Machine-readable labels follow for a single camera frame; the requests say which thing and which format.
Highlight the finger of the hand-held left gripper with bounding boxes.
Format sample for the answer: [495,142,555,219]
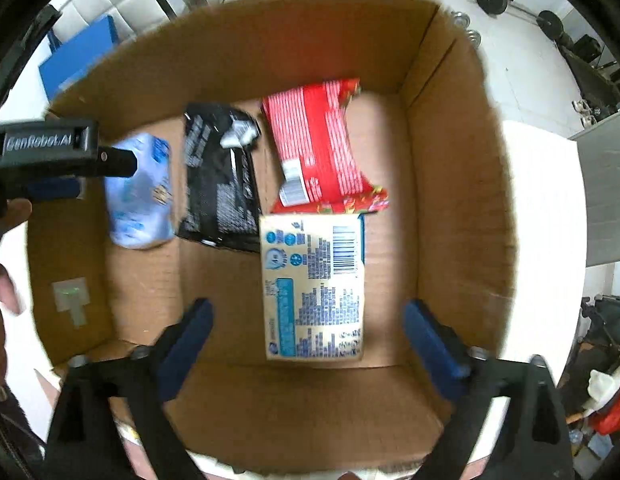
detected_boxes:
[24,178,85,202]
[96,146,139,179]

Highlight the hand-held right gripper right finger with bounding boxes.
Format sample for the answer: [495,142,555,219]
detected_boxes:
[402,298,576,480]

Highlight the grey table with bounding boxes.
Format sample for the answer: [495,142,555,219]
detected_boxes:
[570,107,620,269]

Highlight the light blue tissue packet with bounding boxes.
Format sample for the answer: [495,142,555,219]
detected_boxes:
[104,132,177,251]

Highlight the brown cardboard box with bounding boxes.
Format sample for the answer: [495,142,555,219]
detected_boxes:
[26,0,521,473]

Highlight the chrome dumbbell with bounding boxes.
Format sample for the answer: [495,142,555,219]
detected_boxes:
[452,10,484,50]

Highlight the person's left hand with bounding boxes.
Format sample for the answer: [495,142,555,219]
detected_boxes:
[0,198,34,317]

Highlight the beige packet with blue print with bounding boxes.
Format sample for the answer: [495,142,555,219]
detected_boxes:
[259,212,367,362]

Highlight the red and white cloth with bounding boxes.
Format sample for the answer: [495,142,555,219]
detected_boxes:
[586,367,620,437]

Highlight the black folded cart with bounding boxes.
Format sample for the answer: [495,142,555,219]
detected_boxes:
[580,295,620,362]

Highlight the red snack packet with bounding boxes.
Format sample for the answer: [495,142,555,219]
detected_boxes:
[261,78,391,216]

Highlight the black exercise bench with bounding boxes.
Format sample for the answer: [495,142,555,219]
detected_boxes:
[557,34,620,111]

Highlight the black plastic packet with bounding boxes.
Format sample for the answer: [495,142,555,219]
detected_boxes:
[177,102,263,254]

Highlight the blue flat box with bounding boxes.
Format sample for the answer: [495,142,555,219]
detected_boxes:
[38,15,121,104]

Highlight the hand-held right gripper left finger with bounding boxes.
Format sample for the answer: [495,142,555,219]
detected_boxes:
[44,297,215,480]

